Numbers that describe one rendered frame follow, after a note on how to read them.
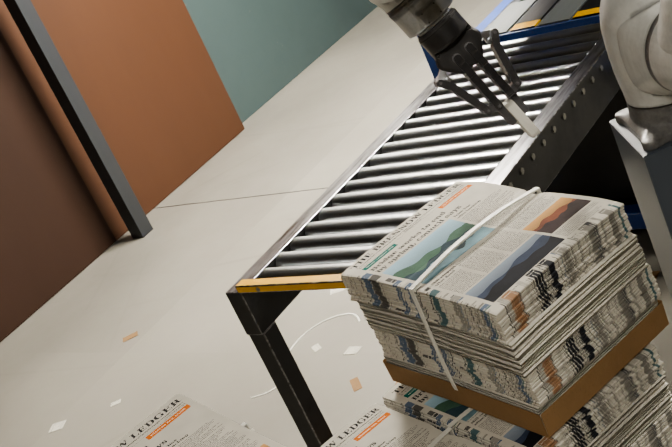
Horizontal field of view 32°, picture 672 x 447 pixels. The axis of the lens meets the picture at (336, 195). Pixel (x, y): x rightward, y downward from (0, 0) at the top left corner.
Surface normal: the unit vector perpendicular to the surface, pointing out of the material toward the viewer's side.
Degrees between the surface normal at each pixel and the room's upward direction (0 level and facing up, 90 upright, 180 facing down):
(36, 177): 90
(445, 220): 2
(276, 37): 90
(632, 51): 82
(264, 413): 0
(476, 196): 2
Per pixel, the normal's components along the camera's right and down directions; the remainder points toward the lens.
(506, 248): -0.42, -0.84
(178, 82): 0.77, -0.08
